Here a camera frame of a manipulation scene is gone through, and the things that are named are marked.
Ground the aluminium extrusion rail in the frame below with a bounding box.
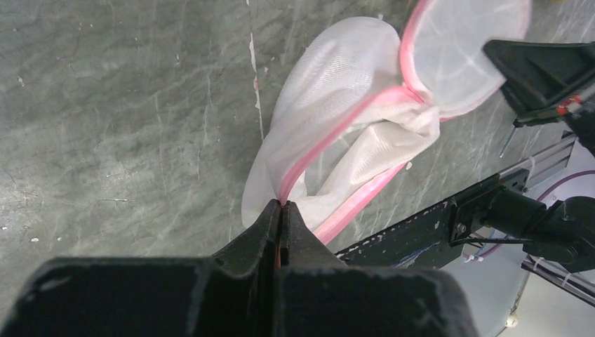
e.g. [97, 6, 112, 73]
[499, 132, 577, 192]

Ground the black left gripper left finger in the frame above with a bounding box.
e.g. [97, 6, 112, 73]
[1, 200, 282, 336]

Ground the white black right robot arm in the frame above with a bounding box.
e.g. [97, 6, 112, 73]
[483, 39, 594, 272]

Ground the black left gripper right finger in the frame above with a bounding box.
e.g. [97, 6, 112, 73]
[274, 202, 478, 336]

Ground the pink zip mesh laundry bag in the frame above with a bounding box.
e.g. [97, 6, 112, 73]
[241, 1, 533, 243]

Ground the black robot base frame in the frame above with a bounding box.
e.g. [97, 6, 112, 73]
[335, 168, 529, 269]

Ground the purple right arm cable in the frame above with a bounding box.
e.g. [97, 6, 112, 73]
[462, 169, 595, 264]

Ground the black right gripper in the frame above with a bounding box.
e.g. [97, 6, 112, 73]
[483, 39, 594, 155]

